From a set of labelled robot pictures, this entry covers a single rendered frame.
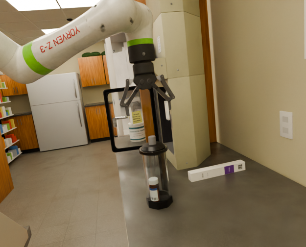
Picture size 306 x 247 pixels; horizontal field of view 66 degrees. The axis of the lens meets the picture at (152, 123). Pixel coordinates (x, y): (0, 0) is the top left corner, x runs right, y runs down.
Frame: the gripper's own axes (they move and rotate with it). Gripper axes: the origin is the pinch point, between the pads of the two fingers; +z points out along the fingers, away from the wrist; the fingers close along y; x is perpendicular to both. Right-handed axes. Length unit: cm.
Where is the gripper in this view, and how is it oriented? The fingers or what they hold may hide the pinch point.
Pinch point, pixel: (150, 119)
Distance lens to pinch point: 87.5
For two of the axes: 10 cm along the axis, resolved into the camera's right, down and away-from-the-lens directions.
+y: -9.8, 1.5, -1.6
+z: 1.2, 9.8, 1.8
